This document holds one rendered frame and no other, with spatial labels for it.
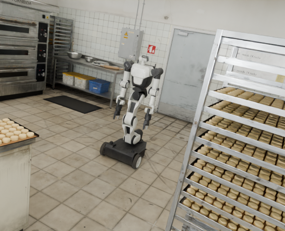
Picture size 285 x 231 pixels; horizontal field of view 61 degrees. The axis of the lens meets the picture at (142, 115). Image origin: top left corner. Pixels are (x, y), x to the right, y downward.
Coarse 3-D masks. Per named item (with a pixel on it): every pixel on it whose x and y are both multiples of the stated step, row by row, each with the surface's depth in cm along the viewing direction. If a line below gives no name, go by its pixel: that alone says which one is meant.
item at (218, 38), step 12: (216, 36) 120; (216, 48) 121; (216, 60) 124; (204, 84) 127; (204, 96) 128; (192, 132) 135; (192, 144) 136; (180, 180) 144; (180, 192) 147; (168, 216) 153; (168, 228) 154
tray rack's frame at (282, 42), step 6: (228, 30) 116; (228, 36) 117; (234, 36) 115; (240, 36) 114; (246, 36) 113; (252, 36) 111; (258, 36) 110; (264, 36) 109; (258, 42) 150; (264, 42) 109; (270, 42) 108; (276, 42) 107; (282, 42) 106
